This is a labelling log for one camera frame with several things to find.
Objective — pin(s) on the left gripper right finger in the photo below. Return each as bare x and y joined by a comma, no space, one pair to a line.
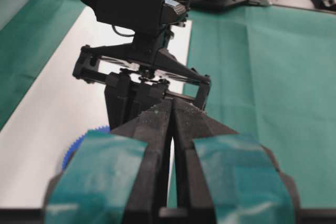
226,177

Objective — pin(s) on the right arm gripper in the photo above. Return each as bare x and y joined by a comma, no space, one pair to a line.
147,56

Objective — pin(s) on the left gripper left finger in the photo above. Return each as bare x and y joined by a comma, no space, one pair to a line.
117,177

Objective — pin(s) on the large blue gear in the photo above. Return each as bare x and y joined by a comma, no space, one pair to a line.
76,144

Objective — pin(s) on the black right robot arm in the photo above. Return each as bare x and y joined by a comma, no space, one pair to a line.
137,75

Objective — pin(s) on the white rectangular board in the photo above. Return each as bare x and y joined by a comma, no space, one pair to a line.
56,110

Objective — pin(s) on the green table cloth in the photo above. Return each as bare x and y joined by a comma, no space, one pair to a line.
272,72

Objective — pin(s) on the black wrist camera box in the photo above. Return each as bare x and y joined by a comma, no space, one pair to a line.
144,16

